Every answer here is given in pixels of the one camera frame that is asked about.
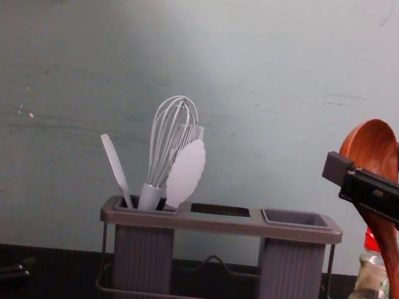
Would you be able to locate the brown wooden ladle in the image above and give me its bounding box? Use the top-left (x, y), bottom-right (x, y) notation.
top-left (322, 114), bottom-right (399, 299)

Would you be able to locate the black table cloth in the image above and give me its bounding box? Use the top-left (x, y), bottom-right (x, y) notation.
top-left (0, 237), bottom-right (399, 299)

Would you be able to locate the grey ribbed utensil cup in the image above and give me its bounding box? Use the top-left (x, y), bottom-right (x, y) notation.
top-left (105, 192), bottom-right (181, 299)
top-left (251, 207), bottom-right (332, 299)

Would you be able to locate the grey silicone spatula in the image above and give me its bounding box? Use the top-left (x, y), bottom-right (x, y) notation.
top-left (92, 133), bottom-right (143, 210)

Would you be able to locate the grey whisk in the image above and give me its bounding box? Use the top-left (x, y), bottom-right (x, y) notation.
top-left (138, 91), bottom-right (203, 216)

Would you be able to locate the grey wire utensil rack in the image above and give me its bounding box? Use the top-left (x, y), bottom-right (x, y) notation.
top-left (90, 189), bottom-right (345, 299)

